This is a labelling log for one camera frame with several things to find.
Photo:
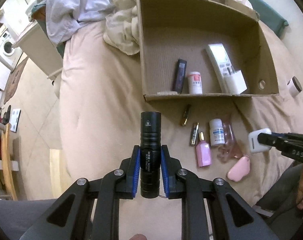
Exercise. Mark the brown door mat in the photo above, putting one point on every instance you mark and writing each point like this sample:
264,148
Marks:
13,80

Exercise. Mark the white bathroom scale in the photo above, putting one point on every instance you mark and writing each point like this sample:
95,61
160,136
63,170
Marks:
14,119

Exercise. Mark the black rectangular vape device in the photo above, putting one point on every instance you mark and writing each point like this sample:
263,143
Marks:
179,76

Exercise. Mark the white jar brown lid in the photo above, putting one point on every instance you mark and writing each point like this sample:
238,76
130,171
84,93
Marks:
294,86

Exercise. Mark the beige bed sheet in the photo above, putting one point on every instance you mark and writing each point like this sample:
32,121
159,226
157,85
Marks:
101,101

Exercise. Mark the white washing machine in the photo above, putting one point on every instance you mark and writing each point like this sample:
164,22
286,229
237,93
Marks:
9,55

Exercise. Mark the white air conditioner remote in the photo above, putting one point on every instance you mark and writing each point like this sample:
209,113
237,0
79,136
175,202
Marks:
221,64

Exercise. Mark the clear pink plastic package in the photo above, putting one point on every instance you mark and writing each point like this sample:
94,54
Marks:
230,149

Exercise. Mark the pink perfume bottle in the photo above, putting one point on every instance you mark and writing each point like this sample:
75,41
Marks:
203,151

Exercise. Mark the beige bedside cabinet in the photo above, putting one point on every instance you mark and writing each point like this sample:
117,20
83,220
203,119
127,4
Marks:
36,45

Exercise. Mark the black gold AA battery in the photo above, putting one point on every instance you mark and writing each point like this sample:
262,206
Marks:
194,134

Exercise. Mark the pink foot-shaped pouch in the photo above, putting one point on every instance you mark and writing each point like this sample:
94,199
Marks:
240,169

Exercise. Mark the teal cushion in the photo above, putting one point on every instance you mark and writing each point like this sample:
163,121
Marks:
270,17

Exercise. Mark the white bottle red label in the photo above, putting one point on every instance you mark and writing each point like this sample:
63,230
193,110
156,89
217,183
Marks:
194,83

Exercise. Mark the wooden chair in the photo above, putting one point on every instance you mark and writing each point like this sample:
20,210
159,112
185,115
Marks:
6,163

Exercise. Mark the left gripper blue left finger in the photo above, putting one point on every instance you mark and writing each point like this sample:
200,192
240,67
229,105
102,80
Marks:
135,159

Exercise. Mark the white bottle blue label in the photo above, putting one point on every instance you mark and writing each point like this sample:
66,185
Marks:
216,132

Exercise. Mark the white earbuds case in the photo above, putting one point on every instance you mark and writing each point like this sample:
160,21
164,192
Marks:
255,146

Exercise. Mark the cream patterned blanket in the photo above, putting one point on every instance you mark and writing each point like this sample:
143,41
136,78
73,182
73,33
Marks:
122,30

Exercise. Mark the white USB charger block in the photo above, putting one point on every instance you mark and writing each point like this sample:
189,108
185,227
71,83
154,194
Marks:
235,83

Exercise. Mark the black gold lipstick tube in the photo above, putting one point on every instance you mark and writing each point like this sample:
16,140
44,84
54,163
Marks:
185,115

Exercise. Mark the black flashlight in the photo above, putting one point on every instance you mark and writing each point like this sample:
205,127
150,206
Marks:
150,154

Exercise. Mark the light blue white duvet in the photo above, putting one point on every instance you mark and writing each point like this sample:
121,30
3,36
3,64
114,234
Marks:
65,17

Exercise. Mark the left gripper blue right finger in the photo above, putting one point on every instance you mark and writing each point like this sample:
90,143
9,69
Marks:
165,160

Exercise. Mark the brown cardboard box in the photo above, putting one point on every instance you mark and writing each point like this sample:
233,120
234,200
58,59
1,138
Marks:
173,30

